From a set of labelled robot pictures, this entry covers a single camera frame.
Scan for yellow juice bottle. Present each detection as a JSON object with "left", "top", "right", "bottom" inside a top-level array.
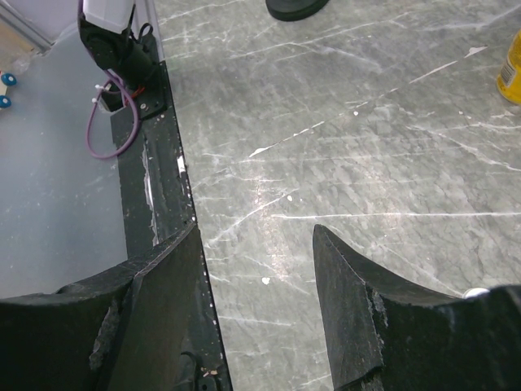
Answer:
[{"left": 497, "top": 31, "right": 521, "bottom": 105}]

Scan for left black microphone stand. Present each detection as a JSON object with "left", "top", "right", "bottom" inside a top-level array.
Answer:
[{"left": 265, "top": 0, "right": 329, "bottom": 22}]

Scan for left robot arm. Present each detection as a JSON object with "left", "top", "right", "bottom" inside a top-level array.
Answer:
[{"left": 77, "top": 1, "right": 159, "bottom": 90}]

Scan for white green cap lower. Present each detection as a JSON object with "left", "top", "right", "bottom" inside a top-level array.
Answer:
[{"left": 462, "top": 288, "right": 489, "bottom": 299}]

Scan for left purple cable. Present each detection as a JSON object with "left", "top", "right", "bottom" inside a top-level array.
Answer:
[{"left": 85, "top": 68, "right": 142, "bottom": 160}]

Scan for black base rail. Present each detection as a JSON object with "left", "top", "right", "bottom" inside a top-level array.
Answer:
[{"left": 112, "top": 49, "right": 232, "bottom": 390}]

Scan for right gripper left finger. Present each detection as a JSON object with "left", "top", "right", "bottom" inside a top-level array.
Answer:
[{"left": 1, "top": 224, "right": 199, "bottom": 390}]

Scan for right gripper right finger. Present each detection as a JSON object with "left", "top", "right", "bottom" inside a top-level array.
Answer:
[{"left": 313, "top": 225, "right": 520, "bottom": 390}]

